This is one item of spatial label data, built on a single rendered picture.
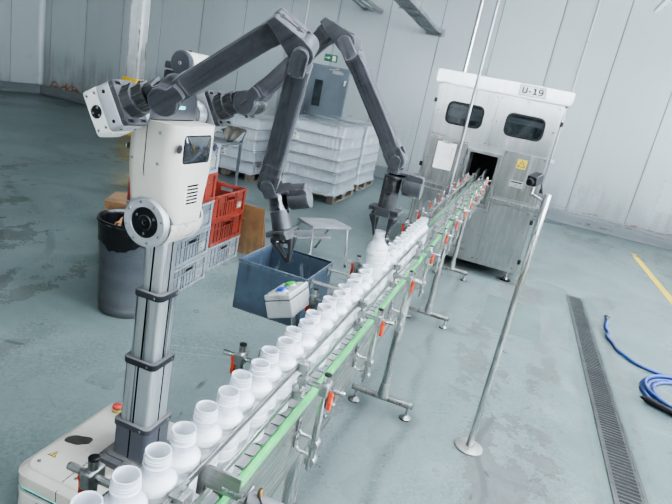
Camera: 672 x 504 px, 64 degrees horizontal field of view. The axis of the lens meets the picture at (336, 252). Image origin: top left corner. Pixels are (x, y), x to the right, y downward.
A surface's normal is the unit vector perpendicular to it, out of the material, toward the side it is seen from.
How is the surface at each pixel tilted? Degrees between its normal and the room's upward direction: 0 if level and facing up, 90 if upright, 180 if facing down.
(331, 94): 90
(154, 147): 90
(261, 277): 90
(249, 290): 90
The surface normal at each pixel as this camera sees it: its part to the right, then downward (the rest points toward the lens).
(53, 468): 0.19, -0.94
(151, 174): -0.36, 0.38
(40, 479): 0.00, -0.70
